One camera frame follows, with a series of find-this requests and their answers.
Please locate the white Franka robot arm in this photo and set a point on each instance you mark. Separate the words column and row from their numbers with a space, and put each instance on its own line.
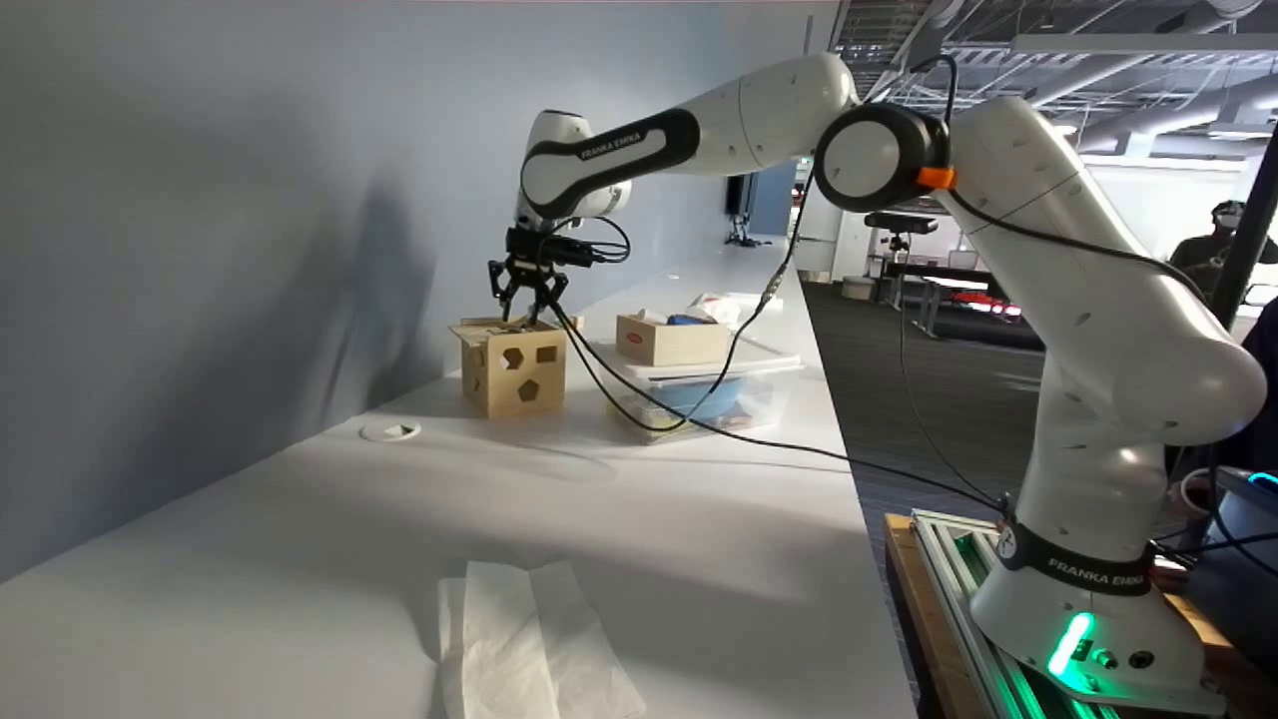
column 1103, row 334

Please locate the wooden shape sorter box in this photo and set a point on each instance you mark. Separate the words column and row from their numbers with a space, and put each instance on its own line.
column 517, row 374

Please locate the black computer monitor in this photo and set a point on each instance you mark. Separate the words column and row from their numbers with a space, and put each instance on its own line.
column 764, row 203

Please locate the crumpled white cloth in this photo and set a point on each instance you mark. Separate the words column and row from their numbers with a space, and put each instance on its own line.
column 741, row 310

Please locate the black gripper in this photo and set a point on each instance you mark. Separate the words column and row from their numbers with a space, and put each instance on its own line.
column 533, row 245

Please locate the clear plastic lunchbox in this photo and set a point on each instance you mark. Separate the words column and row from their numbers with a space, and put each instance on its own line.
column 722, row 393

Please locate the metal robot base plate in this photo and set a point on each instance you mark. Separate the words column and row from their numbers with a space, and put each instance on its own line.
column 1063, row 673

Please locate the wooden base platform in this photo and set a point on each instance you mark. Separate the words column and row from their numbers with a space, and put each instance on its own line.
column 923, row 626

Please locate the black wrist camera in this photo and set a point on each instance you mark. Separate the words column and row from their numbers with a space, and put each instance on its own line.
column 575, row 249

